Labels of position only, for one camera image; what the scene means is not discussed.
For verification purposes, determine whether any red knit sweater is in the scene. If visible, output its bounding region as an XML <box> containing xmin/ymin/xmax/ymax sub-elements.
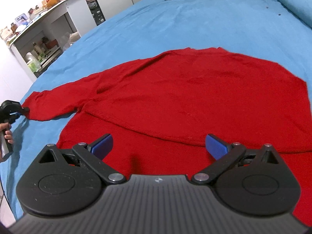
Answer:
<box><xmin>24</xmin><ymin>48</ymin><xmax>311</xmax><ymax>225</ymax></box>

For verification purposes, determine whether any person's left hand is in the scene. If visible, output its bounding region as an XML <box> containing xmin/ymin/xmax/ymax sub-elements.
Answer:
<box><xmin>1</xmin><ymin>123</ymin><xmax>14</xmax><ymax>162</ymax></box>

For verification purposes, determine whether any white desk shelf unit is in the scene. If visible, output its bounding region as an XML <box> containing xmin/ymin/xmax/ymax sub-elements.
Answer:
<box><xmin>9</xmin><ymin>0</ymin><xmax>96</xmax><ymax>82</ymax></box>

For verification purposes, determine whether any blue bed sheet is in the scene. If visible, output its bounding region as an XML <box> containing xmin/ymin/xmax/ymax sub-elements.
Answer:
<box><xmin>1</xmin><ymin>0</ymin><xmax>311</xmax><ymax>225</ymax></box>

